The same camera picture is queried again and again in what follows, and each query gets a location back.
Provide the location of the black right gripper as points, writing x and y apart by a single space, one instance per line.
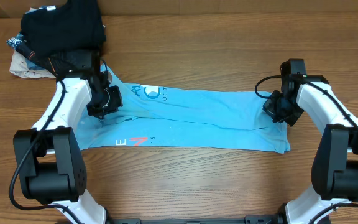
268 109

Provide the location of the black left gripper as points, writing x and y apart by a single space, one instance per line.
116 101

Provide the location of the light blue printed t-shirt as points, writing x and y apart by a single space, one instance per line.
172 117

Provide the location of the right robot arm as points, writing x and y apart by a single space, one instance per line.
334 173

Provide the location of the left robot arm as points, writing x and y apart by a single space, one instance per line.
51 172

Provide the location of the dark patterned folded garment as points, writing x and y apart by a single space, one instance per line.
42 60

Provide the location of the black folded shirt on pile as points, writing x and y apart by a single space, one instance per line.
75 25

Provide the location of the beige folded garment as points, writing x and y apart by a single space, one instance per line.
23 68

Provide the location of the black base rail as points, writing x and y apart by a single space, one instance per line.
197 221

